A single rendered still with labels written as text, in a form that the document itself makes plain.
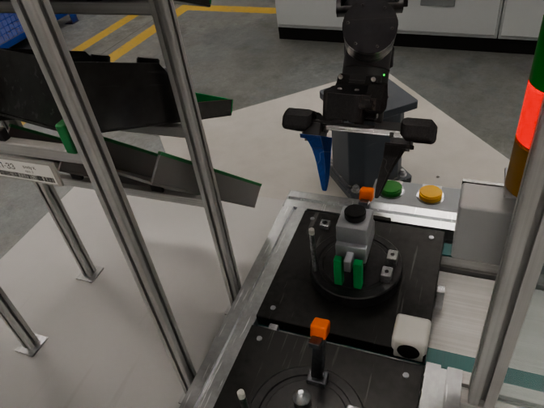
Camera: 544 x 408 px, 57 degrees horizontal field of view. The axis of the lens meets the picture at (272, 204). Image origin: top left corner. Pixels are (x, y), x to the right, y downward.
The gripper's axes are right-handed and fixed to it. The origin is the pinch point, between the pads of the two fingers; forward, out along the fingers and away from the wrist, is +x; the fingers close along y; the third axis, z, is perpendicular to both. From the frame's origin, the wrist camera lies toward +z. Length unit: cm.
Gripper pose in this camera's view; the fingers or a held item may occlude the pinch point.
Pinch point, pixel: (353, 167)
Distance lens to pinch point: 64.3
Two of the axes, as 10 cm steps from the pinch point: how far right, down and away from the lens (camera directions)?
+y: 9.3, 1.4, -3.4
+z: -3.5, 0.8, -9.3
